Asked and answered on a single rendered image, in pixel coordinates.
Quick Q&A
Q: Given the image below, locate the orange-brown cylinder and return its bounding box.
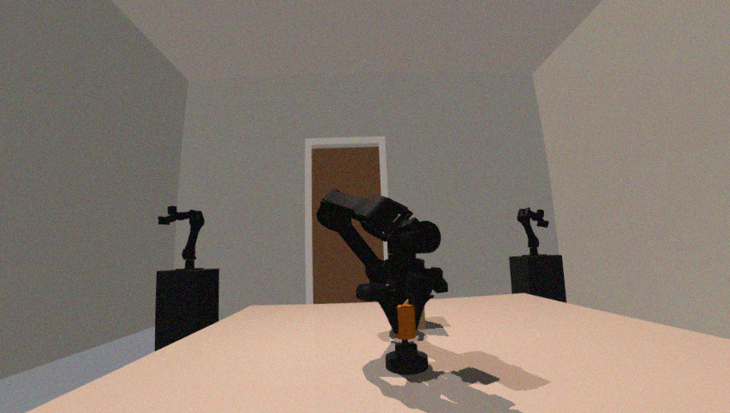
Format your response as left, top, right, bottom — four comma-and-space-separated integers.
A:
395, 305, 416, 340

